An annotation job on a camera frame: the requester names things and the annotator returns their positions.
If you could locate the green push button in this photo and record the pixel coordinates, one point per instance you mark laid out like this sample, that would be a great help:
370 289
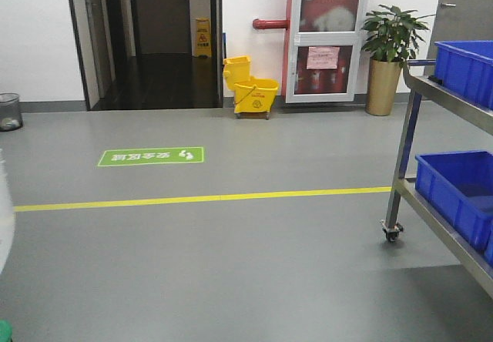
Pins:
5 331

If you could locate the green floor sign sticker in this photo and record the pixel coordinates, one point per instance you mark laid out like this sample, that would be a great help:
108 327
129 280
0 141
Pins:
152 156

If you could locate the yellow mop bucket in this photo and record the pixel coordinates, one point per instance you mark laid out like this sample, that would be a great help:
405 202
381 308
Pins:
251 94

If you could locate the yellow wet floor sign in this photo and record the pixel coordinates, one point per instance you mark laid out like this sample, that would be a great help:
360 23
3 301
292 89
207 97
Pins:
203 47

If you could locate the red pipe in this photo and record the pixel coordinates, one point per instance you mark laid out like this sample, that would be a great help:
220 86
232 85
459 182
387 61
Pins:
265 24

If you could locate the potted plant gold pot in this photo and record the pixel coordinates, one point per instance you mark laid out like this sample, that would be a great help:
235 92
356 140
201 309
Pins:
393 37

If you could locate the blue bin cart lower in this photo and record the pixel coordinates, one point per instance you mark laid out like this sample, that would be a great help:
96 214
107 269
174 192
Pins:
459 186

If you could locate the blue bin cart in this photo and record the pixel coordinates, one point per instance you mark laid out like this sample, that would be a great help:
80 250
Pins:
459 186
465 67

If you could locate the blue bin cart top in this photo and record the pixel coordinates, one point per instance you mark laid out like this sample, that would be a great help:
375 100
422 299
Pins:
465 67

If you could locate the black mesh waste bin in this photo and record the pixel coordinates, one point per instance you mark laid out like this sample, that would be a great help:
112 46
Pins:
11 117

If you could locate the steel cart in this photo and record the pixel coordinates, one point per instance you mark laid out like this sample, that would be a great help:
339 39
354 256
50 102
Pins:
403 185

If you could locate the fire hose cabinet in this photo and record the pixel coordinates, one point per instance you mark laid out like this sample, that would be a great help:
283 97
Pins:
322 50

